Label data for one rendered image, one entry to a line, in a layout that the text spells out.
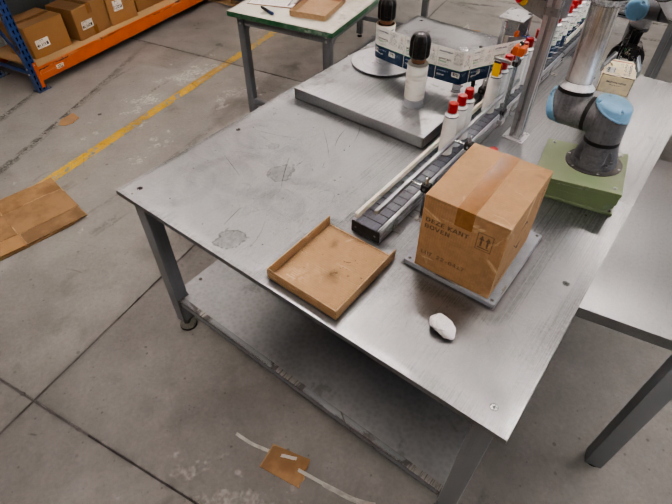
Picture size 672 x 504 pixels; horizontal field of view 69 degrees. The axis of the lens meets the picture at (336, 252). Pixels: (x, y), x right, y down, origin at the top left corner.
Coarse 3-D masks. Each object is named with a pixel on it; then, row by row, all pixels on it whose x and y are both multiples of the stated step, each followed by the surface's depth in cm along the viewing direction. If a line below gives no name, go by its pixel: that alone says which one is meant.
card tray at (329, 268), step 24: (312, 240) 158; (336, 240) 158; (360, 240) 158; (288, 264) 150; (312, 264) 150; (336, 264) 150; (360, 264) 150; (384, 264) 148; (288, 288) 143; (312, 288) 144; (336, 288) 144; (360, 288) 140; (336, 312) 134
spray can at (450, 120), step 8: (456, 104) 169; (448, 112) 171; (456, 112) 171; (448, 120) 172; (456, 120) 172; (448, 128) 174; (440, 136) 179; (448, 136) 176; (440, 144) 180; (448, 152) 181
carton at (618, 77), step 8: (608, 64) 203; (616, 64) 203; (624, 64) 203; (632, 64) 203; (608, 72) 198; (616, 72) 198; (624, 72) 198; (632, 72) 198; (600, 80) 200; (608, 80) 199; (616, 80) 197; (624, 80) 196; (632, 80) 194; (600, 88) 202; (608, 88) 200; (616, 88) 199; (624, 88) 198; (624, 96) 200
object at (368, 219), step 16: (512, 96) 214; (480, 112) 204; (496, 112) 204; (480, 128) 196; (448, 160) 181; (432, 176) 174; (416, 192) 168; (384, 208) 162; (400, 208) 164; (368, 224) 156
